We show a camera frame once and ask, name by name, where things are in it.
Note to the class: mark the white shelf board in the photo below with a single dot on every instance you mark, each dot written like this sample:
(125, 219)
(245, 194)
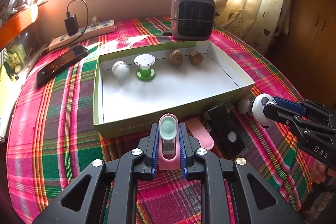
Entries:
(3, 129)

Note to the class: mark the small grey fan heater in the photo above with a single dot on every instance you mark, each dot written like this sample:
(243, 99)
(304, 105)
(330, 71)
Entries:
(193, 16)

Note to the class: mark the brown walnut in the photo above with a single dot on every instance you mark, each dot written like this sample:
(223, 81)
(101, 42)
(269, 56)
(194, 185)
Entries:
(175, 57)
(195, 56)

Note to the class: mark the plain pink clip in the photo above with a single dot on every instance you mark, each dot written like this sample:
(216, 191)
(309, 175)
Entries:
(200, 133)

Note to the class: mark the pink clip with mint pad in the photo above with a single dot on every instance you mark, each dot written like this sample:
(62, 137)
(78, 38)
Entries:
(168, 127)

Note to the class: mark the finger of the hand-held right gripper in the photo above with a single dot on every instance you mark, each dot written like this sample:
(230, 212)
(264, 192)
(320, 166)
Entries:
(275, 113)
(288, 106)

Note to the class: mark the pink green plaid tablecloth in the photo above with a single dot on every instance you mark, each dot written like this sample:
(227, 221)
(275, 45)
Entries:
(65, 134)

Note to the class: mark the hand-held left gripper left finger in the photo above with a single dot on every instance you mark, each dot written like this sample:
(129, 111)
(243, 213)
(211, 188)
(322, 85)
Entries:
(155, 150)

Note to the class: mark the black handheld device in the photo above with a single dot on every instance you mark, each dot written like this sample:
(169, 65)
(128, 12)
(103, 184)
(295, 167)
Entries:
(225, 129)

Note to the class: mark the beige power strip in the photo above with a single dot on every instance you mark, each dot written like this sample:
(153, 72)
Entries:
(99, 27)

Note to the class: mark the green cardboard box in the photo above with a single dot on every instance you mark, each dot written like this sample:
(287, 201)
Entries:
(168, 87)

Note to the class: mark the green spool with white top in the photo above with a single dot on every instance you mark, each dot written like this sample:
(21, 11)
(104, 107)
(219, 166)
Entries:
(144, 60)

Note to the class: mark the black charger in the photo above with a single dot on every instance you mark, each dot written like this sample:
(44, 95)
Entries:
(71, 25)

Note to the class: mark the orange plastic tray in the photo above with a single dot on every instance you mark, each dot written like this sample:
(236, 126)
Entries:
(18, 22)

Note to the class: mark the person's right hand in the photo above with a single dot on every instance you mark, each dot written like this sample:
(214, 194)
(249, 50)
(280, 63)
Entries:
(319, 172)

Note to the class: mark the white lidded clear jar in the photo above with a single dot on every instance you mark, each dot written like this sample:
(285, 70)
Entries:
(120, 70)

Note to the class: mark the small beige plug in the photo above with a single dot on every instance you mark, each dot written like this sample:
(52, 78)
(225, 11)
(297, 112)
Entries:
(95, 21)

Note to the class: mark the small green patterned card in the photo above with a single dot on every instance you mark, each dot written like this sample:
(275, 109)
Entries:
(11, 60)

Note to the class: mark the white round ball black marks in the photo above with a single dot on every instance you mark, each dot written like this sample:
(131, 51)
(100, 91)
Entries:
(260, 107)

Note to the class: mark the black smartphone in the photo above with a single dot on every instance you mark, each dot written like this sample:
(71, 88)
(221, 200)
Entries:
(60, 65)

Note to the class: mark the cream curtain with hearts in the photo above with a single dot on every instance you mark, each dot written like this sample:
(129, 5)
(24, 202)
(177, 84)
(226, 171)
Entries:
(249, 3)

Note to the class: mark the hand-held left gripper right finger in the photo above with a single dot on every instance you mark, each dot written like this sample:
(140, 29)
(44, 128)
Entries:
(182, 150)

